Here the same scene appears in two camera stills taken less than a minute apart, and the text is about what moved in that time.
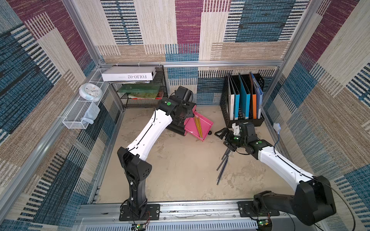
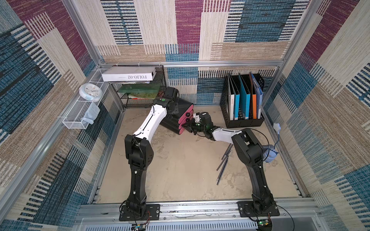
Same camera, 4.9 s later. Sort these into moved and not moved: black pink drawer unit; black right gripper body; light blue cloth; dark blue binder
Moved: black pink drawer unit; black right gripper body
Not moved: light blue cloth; dark blue binder
